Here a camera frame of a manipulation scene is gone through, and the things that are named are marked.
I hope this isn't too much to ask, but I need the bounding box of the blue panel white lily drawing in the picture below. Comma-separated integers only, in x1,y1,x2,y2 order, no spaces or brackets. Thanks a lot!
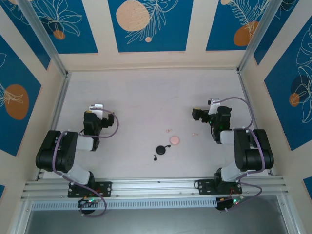
264,21,312,152

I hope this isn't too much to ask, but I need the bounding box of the blue panel small orange dot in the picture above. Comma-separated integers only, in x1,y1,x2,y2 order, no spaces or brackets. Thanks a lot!
28,0,99,55

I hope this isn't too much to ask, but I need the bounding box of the blue panel large peach circle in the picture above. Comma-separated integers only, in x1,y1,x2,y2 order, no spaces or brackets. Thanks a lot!
108,0,195,53

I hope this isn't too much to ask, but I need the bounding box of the blue panel orange circle fern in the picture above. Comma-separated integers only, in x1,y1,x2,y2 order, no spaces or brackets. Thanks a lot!
205,0,272,52

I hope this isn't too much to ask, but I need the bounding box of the blue panel orange oval flower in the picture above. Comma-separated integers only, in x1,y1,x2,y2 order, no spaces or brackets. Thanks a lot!
0,34,42,157

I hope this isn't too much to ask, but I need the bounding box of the grey metal sheet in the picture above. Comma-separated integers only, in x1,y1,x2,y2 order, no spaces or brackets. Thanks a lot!
24,209,291,234

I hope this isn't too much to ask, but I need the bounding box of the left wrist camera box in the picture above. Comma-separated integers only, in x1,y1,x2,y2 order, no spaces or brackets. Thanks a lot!
88,103,104,117

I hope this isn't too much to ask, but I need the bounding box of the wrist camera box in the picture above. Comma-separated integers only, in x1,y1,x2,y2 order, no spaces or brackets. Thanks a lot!
208,97,222,115
88,103,104,117

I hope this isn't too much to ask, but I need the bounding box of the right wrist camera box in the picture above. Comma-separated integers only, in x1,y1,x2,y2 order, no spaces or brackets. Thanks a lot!
208,97,222,115

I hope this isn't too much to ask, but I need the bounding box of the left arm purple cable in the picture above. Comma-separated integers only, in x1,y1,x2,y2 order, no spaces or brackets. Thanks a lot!
52,108,120,217

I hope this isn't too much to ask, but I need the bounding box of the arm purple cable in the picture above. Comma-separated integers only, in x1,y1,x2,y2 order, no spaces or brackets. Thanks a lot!
52,108,120,217
218,97,266,213

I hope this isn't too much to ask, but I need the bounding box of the aluminium table side rail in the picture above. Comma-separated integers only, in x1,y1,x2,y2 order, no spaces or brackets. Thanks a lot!
36,72,72,181
236,69,275,176

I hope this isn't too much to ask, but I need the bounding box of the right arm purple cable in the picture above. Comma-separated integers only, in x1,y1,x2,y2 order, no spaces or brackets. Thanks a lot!
218,97,266,213

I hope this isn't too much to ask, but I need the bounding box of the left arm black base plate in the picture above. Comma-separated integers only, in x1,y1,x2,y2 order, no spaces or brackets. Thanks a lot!
67,181,113,198

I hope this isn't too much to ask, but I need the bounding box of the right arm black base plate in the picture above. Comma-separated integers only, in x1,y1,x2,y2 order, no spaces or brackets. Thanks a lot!
196,179,244,196

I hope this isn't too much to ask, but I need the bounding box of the aluminium corner frame post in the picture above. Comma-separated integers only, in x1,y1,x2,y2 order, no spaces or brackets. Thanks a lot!
18,0,68,77
236,0,283,74

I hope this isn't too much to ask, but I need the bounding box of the aluminium mounting rail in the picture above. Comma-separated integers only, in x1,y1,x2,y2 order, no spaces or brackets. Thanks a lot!
20,175,290,202

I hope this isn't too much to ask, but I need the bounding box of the white slotted cable duct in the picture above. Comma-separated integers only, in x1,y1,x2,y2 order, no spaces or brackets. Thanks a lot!
31,197,218,211

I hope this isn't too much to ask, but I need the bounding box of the aluminium front frame leg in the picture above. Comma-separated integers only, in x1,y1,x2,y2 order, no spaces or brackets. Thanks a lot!
9,199,34,234
276,195,302,234

